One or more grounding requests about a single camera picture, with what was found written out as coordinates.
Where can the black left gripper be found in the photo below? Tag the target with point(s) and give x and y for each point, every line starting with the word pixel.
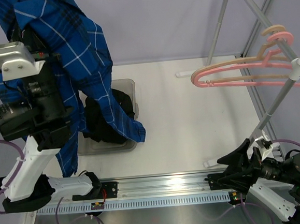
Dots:
pixel 29 37

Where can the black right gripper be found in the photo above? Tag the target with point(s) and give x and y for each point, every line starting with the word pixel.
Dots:
pixel 241 181

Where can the blue plaid shirt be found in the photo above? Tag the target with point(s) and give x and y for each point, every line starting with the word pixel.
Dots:
pixel 85 65

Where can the black shirt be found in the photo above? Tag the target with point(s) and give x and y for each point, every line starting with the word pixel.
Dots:
pixel 117 118

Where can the beige wooden hanger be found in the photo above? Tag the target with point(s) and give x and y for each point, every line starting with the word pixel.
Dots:
pixel 267 57

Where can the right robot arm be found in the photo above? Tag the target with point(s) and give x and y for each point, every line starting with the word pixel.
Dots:
pixel 282 199

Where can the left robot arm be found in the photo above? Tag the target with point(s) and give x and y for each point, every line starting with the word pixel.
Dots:
pixel 26 180

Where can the clear plastic bin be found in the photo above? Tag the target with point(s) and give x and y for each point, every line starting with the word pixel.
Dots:
pixel 104 139

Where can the metal clothes rack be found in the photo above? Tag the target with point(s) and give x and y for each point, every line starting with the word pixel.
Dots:
pixel 294 73

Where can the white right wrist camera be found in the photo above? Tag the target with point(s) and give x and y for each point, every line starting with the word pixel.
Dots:
pixel 264 144

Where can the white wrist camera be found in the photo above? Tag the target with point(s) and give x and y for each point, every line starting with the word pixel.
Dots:
pixel 264 144
pixel 16 61

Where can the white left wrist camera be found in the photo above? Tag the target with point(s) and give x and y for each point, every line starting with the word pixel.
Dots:
pixel 16 61

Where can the aluminium mounting rail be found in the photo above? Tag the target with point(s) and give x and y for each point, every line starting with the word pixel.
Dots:
pixel 174 184

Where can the slotted cable duct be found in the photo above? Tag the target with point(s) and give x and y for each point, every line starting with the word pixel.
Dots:
pixel 117 205

